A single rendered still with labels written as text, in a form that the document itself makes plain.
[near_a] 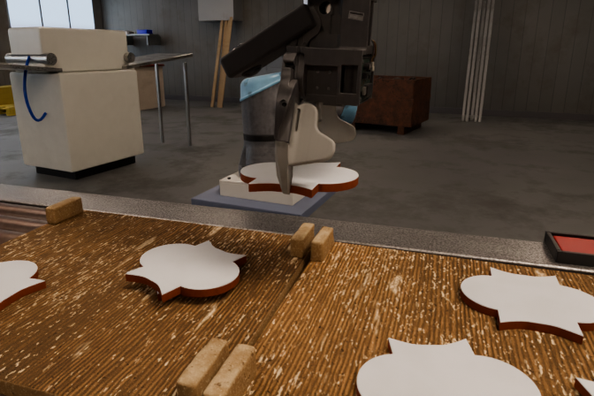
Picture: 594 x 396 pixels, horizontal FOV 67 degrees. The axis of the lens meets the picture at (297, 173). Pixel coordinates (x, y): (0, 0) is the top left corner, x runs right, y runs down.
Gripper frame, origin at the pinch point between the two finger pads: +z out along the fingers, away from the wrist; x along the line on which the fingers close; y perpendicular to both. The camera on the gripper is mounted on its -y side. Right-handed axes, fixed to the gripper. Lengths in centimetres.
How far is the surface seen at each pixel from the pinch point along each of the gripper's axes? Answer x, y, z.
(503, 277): 4.2, 23.4, 10.2
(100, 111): 302, -306, 60
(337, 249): 7.3, 3.6, 12.0
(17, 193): 16, -64, 17
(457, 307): -2.1, 18.8, 11.3
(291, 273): -1.0, 0.1, 12.1
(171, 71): 921, -647, 71
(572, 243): 21.7, 33.9, 11.5
